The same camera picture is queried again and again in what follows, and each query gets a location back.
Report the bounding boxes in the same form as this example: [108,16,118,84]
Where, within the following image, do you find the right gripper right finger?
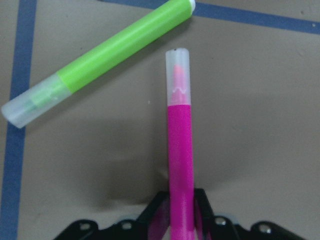
[194,188,215,240]

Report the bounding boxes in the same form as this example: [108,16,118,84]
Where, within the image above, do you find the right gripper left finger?
[136,191,170,240]

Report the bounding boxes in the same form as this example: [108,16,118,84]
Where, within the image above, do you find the pink marker pen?
[165,48,195,240]

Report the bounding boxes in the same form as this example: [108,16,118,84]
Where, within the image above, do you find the green marker pen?
[1,0,196,129]

